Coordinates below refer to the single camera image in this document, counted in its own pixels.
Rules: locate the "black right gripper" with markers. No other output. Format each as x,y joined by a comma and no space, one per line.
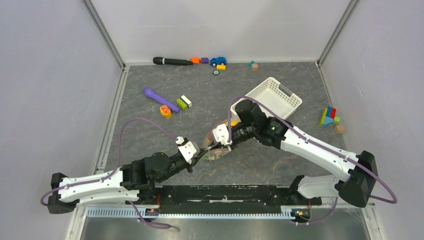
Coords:
229,146

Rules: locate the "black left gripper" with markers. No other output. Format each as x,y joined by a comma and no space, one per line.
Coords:
190,166

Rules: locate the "clear zip top bag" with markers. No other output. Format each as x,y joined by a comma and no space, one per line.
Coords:
216,151

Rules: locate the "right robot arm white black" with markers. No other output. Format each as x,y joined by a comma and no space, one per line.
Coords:
352,176

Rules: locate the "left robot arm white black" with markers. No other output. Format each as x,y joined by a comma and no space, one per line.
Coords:
134,182

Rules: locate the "white perforated plastic basket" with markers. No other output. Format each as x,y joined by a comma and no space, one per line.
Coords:
277,98

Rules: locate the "wooden toy cube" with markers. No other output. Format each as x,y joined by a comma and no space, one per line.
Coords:
254,67

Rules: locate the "yellow butterfly toy piece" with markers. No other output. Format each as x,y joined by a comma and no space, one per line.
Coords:
165,111

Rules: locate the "yellow toy brick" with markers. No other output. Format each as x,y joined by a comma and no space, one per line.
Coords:
221,67

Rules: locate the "blue toy car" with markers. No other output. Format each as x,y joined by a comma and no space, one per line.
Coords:
218,61

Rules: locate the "green blue white brick stack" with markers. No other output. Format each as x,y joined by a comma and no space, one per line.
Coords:
184,103

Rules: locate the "purple toy block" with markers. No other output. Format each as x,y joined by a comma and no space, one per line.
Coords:
204,60

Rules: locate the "purple toy microphone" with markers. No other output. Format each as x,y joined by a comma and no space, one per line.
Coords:
150,93

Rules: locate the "multicolour block stack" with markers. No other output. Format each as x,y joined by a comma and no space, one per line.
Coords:
329,117

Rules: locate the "orange toy piece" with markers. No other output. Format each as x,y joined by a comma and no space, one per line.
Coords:
195,60

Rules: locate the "light wooden cube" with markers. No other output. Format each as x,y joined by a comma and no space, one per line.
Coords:
339,129

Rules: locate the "black microphone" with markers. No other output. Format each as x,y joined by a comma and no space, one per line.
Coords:
170,61

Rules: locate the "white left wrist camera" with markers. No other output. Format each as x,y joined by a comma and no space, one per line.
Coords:
187,148

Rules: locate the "white slotted cable duct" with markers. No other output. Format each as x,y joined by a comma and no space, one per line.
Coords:
152,213

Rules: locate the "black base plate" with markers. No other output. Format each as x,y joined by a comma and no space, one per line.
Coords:
223,199

